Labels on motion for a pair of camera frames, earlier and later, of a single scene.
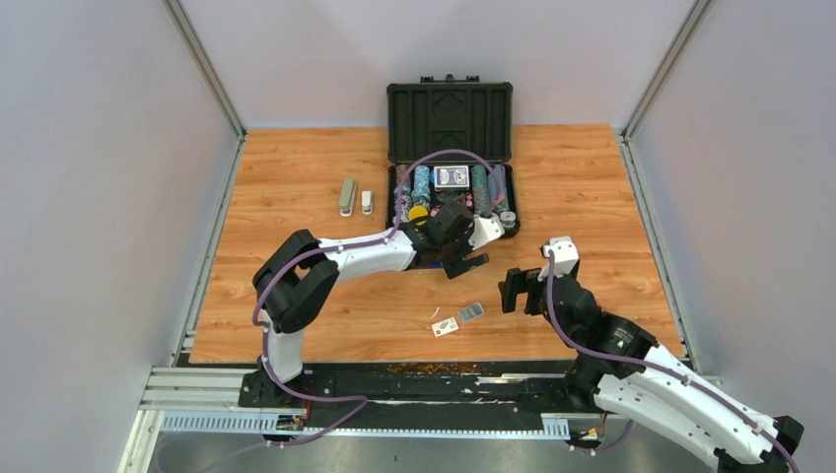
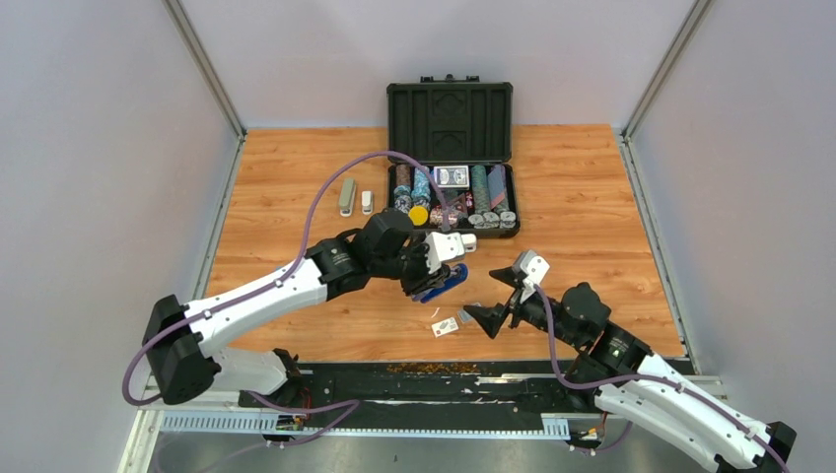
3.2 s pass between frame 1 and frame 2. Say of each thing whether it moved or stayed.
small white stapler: stayed
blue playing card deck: stayed
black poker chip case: stayed
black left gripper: moved
